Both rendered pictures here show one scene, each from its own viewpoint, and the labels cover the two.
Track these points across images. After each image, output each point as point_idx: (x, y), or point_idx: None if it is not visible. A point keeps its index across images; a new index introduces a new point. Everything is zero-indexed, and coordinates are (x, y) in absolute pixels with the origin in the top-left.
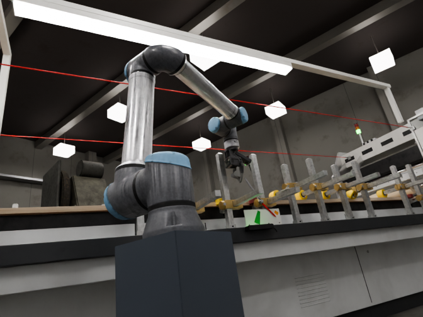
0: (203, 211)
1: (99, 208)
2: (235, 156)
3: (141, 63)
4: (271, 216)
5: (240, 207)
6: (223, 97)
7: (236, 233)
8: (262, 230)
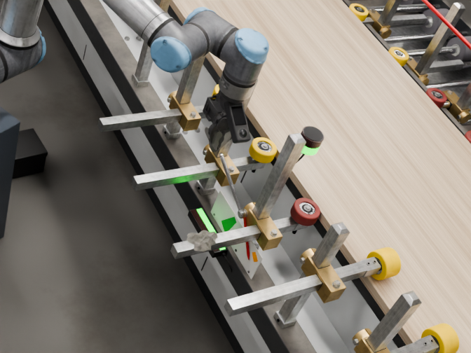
0: (182, 129)
1: (173, 7)
2: (223, 107)
3: None
4: (245, 250)
5: (219, 182)
6: (111, 4)
7: (190, 199)
8: None
